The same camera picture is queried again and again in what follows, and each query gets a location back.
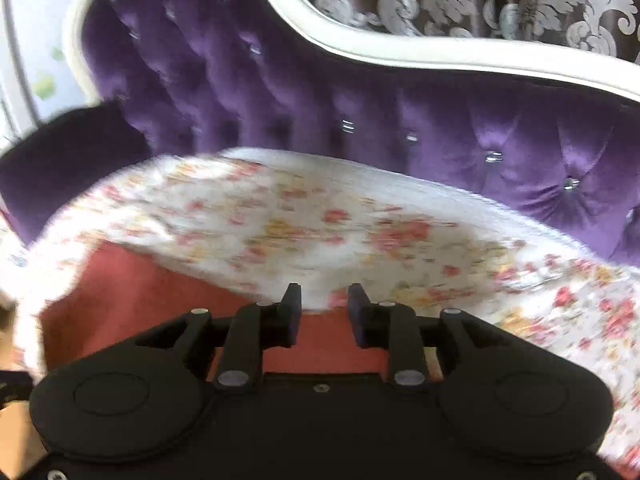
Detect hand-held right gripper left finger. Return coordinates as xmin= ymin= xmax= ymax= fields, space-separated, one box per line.
xmin=132 ymin=282 xmax=303 ymax=394

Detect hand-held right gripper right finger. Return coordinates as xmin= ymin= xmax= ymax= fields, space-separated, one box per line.
xmin=347 ymin=282 xmax=506 ymax=393

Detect rust red pants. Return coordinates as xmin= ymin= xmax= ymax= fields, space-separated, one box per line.
xmin=37 ymin=241 xmax=396 ymax=378

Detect floral printed sheet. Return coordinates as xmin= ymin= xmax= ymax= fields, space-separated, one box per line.
xmin=0 ymin=146 xmax=640 ymax=480

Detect purple tufted sofa white frame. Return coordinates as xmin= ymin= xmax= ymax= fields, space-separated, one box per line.
xmin=0 ymin=0 xmax=640 ymax=266

